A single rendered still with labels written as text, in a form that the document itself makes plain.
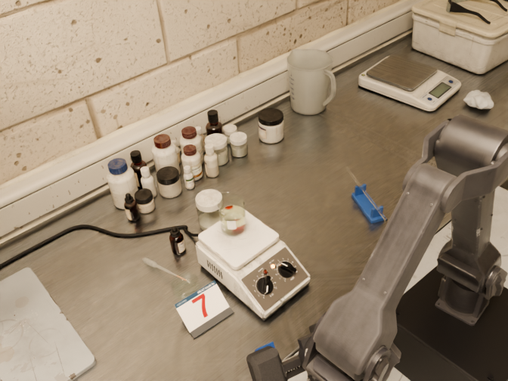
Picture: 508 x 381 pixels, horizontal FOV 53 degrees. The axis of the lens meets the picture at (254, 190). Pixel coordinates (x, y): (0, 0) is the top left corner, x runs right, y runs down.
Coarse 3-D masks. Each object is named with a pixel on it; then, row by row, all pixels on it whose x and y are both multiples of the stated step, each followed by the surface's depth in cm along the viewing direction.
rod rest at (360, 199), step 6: (360, 192) 119; (354, 198) 120; (360, 198) 119; (366, 198) 119; (360, 204) 117; (366, 204) 117; (372, 204) 117; (366, 210) 116; (372, 210) 112; (366, 216) 115; (372, 216) 113; (378, 216) 114; (372, 222) 114
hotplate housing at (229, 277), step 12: (204, 252) 101; (264, 252) 100; (276, 252) 100; (204, 264) 104; (216, 264) 99; (252, 264) 98; (300, 264) 101; (216, 276) 102; (228, 276) 97; (240, 276) 96; (228, 288) 100; (240, 288) 96; (300, 288) 99; (240, 300) 99; (252, 300) 95; (288, 300) 99; (264, 312) 94
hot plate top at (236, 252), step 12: (252, 216) 105; (216, 228) 103; (252, 228) 102; (264, 228) 102; (204, 240) 100; (216, 240) 100; (228, 240) 100; (240, 240) 100; (252, 240) 100; (264, 240) 99; (276, 240) 100; (216, 252) 98; (228, 252) 98; (240, 252) 97; (252, 252) 97; (228, 264) 96; (240, 264) 95
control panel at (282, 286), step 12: (288, 252) 101; (264, 264) 98; (276, 264) 99; (252, 276) 96; (264, 276) 97; (276, 276) 98; (300, 276) 99; (252, 288) 95; (276, 288) 97; (288, 288) 97; (264, 300) 95; (276, 300) 96
